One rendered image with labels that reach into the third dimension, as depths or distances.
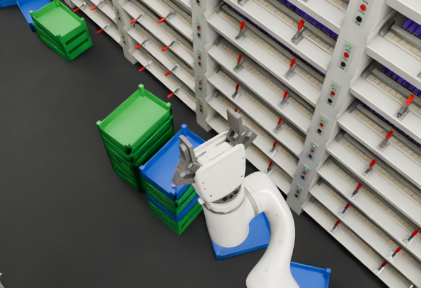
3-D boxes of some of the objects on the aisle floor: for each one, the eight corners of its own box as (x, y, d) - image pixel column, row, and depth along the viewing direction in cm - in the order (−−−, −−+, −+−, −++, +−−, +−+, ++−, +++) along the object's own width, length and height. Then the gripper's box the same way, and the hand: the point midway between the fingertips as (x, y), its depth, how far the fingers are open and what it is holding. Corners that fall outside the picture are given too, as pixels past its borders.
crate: (216, 260, 230) (216, 255, 223) (205, 223, 240) (205, 217, 234) (274, 245, 234) (275, 239, 227) (261, 209, 245) (262, 202, 238)
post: (207, 132, 271) (203, -206, 129) (196, 122, 275) (181, -217, 133) (232, 113, 279) (255, -227, 136) (221, 103, 282) (232, -236, 140)
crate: (179, 235, 237) (178, 229, 230) (150, 211, 244) (148, 205, 237) (216, 193, 250) (217, 186, 243) (187, 172, 257) (187, 165, 250)
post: (298, 215, 243) (423, -100, 101) (285, 203, 247) (386, -118, 105) (323, 191, 250) (472, -134, 108) (310, 180, 254) (436, -149, 112)
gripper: (270, 177, 87) (267, 113, 75) (193, 228, 82) (175, 168, 69) (246, 153, 92) (239, 89, 79) (171, 200, 87) (151, 139, 74)
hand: (210, 129), depth 75 cm, fingers open, 8 cm apart
